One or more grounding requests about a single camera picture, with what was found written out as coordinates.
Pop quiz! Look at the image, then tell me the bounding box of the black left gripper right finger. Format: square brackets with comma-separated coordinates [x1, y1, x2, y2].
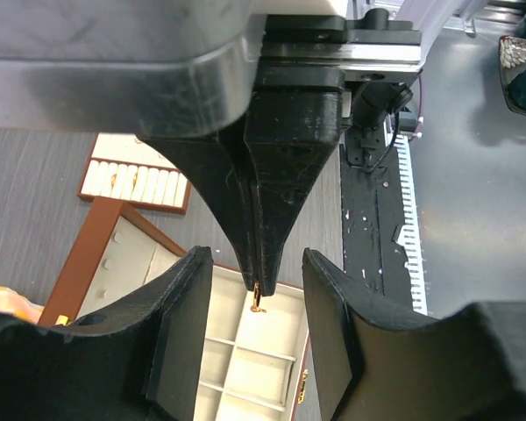
[302, 249, 526, 420]

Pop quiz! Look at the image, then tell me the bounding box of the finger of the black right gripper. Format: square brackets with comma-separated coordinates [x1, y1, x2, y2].
[139, 131, 257, 289]
[245, 89, 343, 295]

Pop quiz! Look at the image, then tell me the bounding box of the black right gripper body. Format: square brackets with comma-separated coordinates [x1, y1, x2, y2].
[249, 8, 424, 132]

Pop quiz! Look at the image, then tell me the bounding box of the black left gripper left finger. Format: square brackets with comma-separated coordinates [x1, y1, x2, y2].
[0, 246, 213, 420]

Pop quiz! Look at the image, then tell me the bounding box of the brown jewelry box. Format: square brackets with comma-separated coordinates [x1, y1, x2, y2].
[39, 197, 309, 420]

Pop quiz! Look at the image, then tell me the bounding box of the brown jewelry tray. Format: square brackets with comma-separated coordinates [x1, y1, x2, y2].
[77, 133, 191, 215]

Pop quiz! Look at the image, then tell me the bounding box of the orange white checkered cloth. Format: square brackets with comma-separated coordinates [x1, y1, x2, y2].
[0, 286, 44, 324]

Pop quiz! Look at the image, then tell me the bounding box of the black patterned tray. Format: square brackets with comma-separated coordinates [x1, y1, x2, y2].
[498, 35, 526, 116]

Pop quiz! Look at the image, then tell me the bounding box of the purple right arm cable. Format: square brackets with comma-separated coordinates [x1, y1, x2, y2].
[414, 72, 425, 141]

